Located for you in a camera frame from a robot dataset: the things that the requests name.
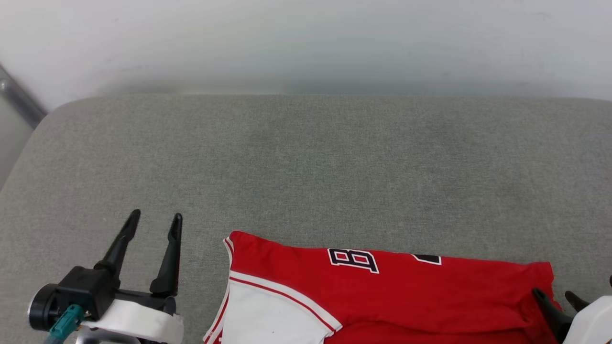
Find grey fabric sofa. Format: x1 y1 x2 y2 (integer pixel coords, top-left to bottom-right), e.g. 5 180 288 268
0 94 612 344

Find red and white jersey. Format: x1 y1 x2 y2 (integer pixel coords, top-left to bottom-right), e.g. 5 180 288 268
203 230 564 344

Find grey metal rail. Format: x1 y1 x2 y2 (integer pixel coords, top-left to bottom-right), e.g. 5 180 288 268
0 64 49 130

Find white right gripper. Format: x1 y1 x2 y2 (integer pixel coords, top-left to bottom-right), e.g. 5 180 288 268
532 288 612 344

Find teal left camera connector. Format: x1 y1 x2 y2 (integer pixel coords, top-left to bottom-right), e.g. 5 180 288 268
47 304 87 342

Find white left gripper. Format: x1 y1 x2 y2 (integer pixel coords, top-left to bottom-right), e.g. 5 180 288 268
80 209 185 344

